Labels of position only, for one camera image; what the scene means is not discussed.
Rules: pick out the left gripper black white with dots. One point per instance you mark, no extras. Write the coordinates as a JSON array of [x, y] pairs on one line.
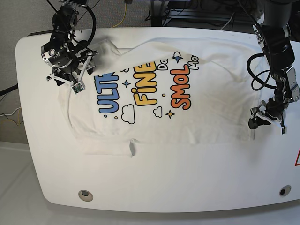
[[267, 113]]

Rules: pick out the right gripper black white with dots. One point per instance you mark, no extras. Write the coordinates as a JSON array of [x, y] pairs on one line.
[[69, 67]]

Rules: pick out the white printed T-shirt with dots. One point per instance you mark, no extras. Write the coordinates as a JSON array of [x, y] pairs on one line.
[[165, 92]]

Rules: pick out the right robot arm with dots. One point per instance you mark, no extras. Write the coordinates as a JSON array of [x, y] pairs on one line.
[[64, 22]]

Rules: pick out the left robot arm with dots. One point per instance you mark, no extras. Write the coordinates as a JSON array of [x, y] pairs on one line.
[[273, 35]]

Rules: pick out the red triangle sticker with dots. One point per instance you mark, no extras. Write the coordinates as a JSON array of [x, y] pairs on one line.
[[297, 162]]

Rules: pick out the right table grommet hole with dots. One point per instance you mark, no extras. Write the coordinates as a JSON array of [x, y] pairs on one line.
[[284, 191]]

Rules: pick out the table grommet hole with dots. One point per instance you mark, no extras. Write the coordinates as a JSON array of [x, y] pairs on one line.
[[284, 191], [85, 195]]

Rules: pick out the black table leg stand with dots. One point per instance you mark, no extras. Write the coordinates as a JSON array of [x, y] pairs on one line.
[[159, 12]]

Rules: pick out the left table grommet hole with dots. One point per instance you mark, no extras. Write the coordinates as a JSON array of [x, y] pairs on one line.
[[85, 195]]

